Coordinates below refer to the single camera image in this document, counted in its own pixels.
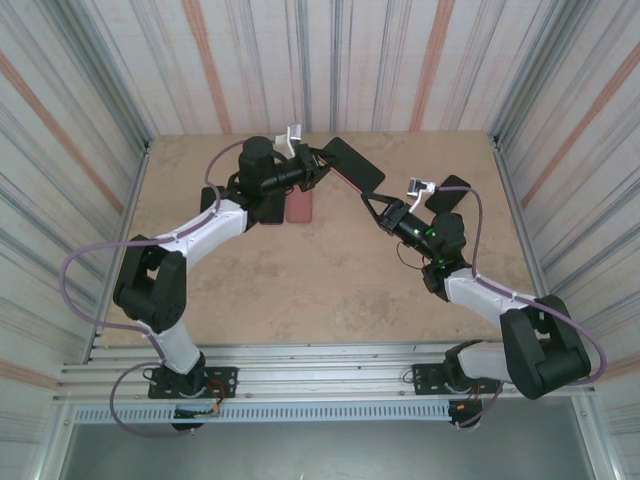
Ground grey metal panel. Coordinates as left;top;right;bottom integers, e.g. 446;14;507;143
58;399;604;480

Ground thin black wire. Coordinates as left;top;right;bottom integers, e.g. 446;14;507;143
397;242;429;271

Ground aluminium table side rail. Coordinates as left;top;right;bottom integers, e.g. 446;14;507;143
83;142;153;364
491;134;566;359

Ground aluminium frame post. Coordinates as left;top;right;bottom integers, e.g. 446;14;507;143
64;0;154;149

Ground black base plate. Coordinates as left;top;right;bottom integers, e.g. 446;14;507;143
148;366;239;400
410;363;503;397

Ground aluminium frame rail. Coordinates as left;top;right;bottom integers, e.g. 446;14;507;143
87;342;565;358
51;384;600;405
58;357;590;385

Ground red base wires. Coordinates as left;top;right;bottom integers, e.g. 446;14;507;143
207;378;225;416
457;383;487;410

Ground perforated grey cable duct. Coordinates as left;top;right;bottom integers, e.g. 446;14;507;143
72;403;452;424

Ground aluminium frame leg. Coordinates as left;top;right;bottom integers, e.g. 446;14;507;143
574;399;626;480
34;403;76;480

